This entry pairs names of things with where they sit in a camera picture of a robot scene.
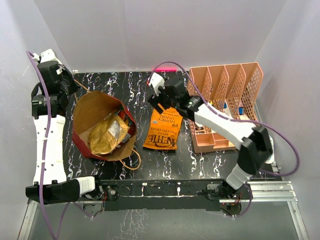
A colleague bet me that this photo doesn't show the blister pack with blue card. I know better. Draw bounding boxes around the blister pack with blue card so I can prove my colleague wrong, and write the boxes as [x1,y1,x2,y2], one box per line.
[265,136,275,164]

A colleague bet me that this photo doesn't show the pink plastic desk organizer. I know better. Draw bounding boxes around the pink plastic desk organizer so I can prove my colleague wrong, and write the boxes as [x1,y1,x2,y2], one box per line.
[189,62,264,153]

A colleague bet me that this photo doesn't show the white red paper box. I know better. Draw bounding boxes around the white red paper box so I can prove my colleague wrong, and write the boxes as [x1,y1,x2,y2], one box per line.
[240,115,256,128]

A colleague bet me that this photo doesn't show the orange kettle chips bag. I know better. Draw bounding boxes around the orange kettle chips bag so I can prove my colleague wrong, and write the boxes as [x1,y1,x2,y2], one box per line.
[143,107,183,151]

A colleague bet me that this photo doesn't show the gold snack bag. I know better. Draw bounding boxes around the gold snack bag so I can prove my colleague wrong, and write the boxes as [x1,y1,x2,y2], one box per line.
[88,111,129,155]

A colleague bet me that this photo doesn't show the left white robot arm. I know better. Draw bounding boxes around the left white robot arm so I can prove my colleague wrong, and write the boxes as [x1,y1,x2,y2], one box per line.
[25,60,104,205]

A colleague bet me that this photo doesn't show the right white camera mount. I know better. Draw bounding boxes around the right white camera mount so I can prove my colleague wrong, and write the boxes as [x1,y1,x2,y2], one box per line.
[147,72,165,96]

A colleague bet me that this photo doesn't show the pink tape strip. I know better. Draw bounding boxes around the pink tape strip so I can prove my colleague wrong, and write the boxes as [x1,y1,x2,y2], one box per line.
[155,67,177,72]

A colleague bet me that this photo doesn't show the red paper bag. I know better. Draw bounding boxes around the red paper bag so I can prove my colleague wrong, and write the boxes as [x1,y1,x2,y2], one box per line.
[72,80,142,171]

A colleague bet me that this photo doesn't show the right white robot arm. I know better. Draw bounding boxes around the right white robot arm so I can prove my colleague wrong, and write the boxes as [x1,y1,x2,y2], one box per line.
[147,73,273,199]

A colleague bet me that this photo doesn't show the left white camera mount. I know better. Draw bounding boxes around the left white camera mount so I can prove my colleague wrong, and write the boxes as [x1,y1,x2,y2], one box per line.
[31,48,63,79]

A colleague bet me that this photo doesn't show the white label packets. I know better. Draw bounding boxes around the white label packets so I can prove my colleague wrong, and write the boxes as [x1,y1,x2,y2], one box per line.
[223,106,233,119]

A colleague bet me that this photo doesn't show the red doritos bag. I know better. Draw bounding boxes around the red doritos bag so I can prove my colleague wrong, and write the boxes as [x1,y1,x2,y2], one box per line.
[116,110,136,148]

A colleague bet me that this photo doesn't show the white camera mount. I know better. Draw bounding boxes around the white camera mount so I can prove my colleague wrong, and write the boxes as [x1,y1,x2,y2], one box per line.
[31,48,63,79]
[147,72,165,96]

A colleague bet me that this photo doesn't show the blue small box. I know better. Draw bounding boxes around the blue small box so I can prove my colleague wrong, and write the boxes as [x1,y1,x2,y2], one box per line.
[238,106,246,115]

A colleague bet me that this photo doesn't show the aluminium front rail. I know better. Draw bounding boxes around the aluminium front rail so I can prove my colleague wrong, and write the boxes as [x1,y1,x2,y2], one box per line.
[18,180,309,240]

